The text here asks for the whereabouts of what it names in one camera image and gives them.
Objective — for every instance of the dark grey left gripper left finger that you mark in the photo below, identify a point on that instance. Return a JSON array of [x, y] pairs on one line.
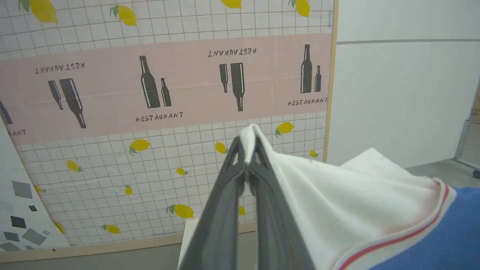
[[217, 225]]

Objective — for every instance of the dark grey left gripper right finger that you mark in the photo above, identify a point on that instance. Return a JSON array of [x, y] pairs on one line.
[[277, 232]]

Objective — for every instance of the blue and white shirt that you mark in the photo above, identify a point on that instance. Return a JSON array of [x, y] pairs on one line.
[[356, 210]]

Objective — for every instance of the lemon print backdrop board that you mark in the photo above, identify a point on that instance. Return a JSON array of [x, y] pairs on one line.
[[150, 93]]

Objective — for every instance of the grey terrazzo print board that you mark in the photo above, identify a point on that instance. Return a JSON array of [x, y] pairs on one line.
[[26, 210]]

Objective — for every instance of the grey metal floor frame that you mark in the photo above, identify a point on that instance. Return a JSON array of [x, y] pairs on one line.
[[465, 146]]

